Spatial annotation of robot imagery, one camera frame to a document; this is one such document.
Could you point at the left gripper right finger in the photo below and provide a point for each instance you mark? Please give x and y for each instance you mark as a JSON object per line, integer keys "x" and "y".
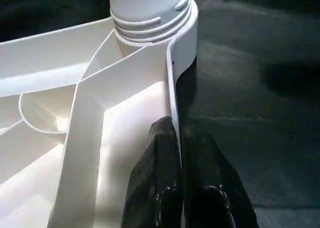
{"x": 212, "y": 193}

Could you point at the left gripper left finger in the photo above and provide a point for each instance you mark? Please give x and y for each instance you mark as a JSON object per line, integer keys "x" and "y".
{"x": 155, "y": 188}

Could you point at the white plastic table top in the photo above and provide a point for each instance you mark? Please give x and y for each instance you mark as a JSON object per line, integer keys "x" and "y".
{"x": 75, "y": 118}

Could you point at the white plastic table leg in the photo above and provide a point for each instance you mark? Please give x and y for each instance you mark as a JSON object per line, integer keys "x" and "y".
{"x": 150, "y": 7}

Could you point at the black mat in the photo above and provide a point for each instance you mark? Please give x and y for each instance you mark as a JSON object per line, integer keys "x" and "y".
{"x": 260, "y": 112}

